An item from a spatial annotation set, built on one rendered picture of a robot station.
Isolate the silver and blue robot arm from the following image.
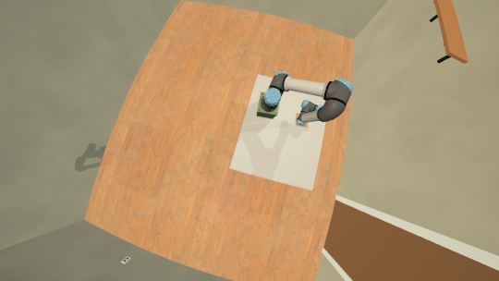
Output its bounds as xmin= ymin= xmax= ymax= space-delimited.
xmin=261 ymin=71 xmax=353 ymax=126

